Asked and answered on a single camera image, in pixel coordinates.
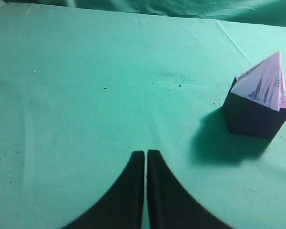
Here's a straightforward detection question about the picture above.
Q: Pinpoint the white purple-streaked square pyramid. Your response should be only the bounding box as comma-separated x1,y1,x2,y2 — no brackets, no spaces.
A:
231,51,286,112

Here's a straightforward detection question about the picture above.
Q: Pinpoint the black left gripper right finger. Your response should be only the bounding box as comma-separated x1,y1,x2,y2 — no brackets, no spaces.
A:
147,149,230,229

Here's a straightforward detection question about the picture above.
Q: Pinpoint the purple cube block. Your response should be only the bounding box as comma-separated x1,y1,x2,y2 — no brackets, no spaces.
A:
223,77,286,140

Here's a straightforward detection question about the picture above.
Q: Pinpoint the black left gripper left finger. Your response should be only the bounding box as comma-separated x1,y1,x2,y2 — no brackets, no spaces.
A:
64,151,145,229

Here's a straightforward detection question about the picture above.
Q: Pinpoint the green table cloth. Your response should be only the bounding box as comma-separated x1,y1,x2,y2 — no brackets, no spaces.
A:
0,1,286,229

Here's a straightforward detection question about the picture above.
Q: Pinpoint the green backdrop cloth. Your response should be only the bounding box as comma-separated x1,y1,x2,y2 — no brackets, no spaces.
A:
4,0,286,26

